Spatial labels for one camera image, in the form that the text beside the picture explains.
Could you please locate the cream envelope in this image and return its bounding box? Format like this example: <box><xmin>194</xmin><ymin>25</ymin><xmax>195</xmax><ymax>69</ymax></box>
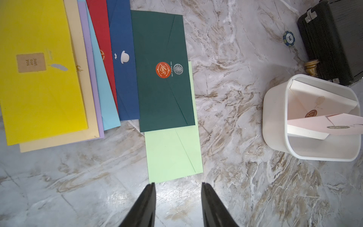
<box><xmin>287</xmin><ymin>80</ymin><xmax>358</xmax><ymax>140</ymax></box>

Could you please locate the gold wax stamp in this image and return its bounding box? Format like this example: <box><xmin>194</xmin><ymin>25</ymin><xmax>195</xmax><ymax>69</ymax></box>
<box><xmin>304</xmin><ymin>59</ymin><xmax>320</xmax><ymax>78</ymax></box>

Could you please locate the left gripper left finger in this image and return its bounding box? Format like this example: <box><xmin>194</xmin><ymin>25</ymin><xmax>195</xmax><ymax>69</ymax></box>
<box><xmin>119</xmin><ymin>183</ymin><xmax>156</xmax><ymax>227</ymax></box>

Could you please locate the dark green envelope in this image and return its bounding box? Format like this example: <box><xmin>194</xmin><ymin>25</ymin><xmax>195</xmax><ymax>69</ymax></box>
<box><xmin>131</xmin><ymin>10</ymin><xmax>195</xmax><ymax>132</ymax></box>

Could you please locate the light green envelope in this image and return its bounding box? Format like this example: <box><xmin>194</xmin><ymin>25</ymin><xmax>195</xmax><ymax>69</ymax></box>
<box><xmin>145</xmin><ymin>61</ymin><xmax>203</xmax><ymax>183</ymax></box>

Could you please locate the red envelope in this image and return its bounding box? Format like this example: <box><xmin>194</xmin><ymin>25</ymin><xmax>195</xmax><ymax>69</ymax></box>
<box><xmin>87</xmin><ymin>0</ymin><xmax>118</xmax><ymax>107</ymax></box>

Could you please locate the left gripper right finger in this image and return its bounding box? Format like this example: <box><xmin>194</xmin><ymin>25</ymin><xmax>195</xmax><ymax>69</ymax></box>
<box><xmin>201</xmin><ymin>183</ymin><xmax>238</xmax><ymax>227</ymax></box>

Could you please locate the pink envelope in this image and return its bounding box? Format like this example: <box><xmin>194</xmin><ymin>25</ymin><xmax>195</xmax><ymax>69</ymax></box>
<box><xmin>287</xmin><ymin>113</ymin><xmax>363</xmax><ymax>135</ymax></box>

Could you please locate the light blue envelope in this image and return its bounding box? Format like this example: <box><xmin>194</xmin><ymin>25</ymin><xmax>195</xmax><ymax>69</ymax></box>
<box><xmin>86</xmin><ymin>3</ymin><xmax>121</xmax><ymax>131</ymax></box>

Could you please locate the white storage box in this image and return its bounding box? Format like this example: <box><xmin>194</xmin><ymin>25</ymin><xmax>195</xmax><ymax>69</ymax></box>
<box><xmin>262</xmin><ymin>74</ymin><xmax>361</xmax><ymax>161</ymax></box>

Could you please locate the poker chip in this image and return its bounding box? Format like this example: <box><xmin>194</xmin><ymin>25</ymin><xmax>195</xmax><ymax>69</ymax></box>
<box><xmin>283</xmin><ymin>31</ymin><xmax>296</xmax><ymax>46</ymax></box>

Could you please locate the tan envelope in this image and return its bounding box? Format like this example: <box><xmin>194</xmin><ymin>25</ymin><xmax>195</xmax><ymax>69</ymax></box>
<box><xmin>19</xmin><ymin>0</ymin><xmax>100</xmax><ymax>153</ymax></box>

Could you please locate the purple envelope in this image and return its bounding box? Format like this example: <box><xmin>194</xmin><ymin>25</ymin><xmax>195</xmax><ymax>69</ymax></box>
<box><xmin>77</xmin><ymin>1</ymin><xmax>105</xmax><ymax>139</ymax></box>

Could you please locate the black case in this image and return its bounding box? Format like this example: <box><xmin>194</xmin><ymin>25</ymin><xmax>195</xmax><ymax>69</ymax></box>
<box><xmin>297</xmin><ymin>1</ymin><xmax>363</xmax><ymax>86</ymax></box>

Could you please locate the yellow envelope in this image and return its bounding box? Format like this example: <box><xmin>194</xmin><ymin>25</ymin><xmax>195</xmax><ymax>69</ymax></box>
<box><xmin>1</xmin><ymin>1</ymin><xmax>88</xmax><ymax>146</ymax></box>

